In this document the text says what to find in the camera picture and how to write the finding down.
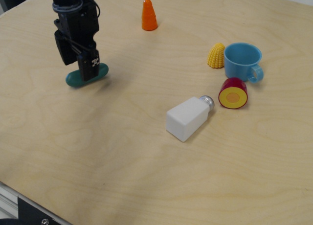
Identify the white salt shaker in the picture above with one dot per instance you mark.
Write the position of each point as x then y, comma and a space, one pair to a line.
184, 119

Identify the black corner bracket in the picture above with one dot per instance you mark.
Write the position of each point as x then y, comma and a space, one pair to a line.
29, 214

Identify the green toy cucumber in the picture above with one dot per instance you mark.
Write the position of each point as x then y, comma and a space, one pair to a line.
73, 79

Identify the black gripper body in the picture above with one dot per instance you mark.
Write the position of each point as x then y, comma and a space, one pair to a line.
80, 19

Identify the yellow toy corn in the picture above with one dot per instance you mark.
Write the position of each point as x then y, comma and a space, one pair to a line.
215, 58

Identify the blue plastic cup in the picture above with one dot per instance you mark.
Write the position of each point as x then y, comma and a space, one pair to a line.
241, 60

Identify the red yellow toy cylinder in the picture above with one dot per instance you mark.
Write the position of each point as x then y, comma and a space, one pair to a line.
233, 93

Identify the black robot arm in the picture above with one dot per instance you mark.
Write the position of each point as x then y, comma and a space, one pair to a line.
77, 23

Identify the orange toy carrot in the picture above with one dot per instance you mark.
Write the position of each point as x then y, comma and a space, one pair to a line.
148, 18

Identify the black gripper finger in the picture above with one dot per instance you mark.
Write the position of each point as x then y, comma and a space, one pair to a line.
88, 62
68, 48

